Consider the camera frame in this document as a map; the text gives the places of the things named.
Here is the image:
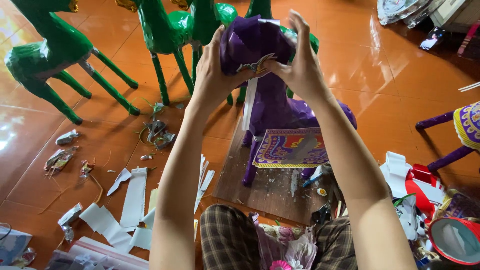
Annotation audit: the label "purple horse with yellow-edged cloth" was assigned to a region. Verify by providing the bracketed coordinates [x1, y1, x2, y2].
[415, 100, 480, 173]

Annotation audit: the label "black scissors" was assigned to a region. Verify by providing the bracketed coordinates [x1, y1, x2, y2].
[311, 187, 335, 226]

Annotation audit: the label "black phone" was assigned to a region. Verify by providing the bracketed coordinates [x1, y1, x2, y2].
[419, 26, 446, 52]

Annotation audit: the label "purple paper horse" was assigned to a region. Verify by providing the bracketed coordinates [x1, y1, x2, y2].
[219, 15, 358, 187]

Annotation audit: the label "wide white zigzag paper strip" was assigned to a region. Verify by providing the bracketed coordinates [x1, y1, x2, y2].
[119, 167, 148, 229]

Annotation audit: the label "heap of red white papers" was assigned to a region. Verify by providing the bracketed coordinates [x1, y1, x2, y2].
[379, 151, 448, 241]

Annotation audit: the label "green paper horse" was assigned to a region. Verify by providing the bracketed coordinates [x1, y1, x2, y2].
[180, 0, 239, 106]
[4, 0, 142, 126]
[114, 0, 196, 106]
[235, 0, 320, 104]

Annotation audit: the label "brown wooden board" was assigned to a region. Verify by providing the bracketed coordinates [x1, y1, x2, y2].
[212, 116, 339, 226]

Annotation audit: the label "white sticks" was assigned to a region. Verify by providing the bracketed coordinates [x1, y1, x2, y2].
[458, 81, 480, 93]

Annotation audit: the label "person's left hand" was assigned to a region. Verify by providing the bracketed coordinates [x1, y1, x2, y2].
[191, 24, 260, 109]

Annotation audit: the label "long white zigzag paper strip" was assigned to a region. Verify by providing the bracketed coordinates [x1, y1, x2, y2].
[79, 202, 133, 253]

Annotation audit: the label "long silver foil scrap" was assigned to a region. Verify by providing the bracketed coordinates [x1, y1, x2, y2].
[57, 202, 83, 243]

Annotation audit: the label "white carton box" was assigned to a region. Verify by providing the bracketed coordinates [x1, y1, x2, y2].
[429, 0, 480, 34]

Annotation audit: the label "plastic bag of paper flowers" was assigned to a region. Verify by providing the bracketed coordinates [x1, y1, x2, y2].
[249, 212, 319, 270]

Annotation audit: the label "printed paper face sticker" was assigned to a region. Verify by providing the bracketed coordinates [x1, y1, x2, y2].
[235, 53, 278, 76]

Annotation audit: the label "blue white box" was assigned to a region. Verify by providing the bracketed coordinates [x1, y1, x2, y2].
[0, 224, 34, 267]

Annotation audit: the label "patterned paper saddle cloth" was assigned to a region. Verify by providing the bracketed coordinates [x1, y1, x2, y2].
[252, 127, 331, 169]

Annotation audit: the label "colourful crumpled foil scrap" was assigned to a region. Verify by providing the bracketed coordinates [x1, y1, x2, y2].
[43, 146, 79, 174]

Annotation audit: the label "clear plastic bag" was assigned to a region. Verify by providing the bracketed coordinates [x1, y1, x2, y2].
[376, 0, 433, 29]

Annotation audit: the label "heap of grey paper scraps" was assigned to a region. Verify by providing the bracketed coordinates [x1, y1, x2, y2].
[138, 119, 178, 151]

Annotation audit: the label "pink strap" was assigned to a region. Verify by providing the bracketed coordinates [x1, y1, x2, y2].
[456, 20, 480, 58]

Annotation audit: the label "blue pen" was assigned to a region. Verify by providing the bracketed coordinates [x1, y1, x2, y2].
[302, 172, 324, 188]

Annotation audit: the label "bundle of narrow white strips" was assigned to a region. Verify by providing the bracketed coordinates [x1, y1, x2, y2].
[193, 154, 216, 215]

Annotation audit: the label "red paper bucket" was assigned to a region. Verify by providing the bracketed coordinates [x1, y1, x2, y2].
[427, 216, 480, 266]

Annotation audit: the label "person's right hand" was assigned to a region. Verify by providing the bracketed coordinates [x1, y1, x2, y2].
[262, 9, 331, 104]

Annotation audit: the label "small white paper scrap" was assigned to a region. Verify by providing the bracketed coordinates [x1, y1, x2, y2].
[106, 167, 132, 197]

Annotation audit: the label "person's plaid trousers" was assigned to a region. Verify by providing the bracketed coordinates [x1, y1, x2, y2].
[199, 204, 358, 270]

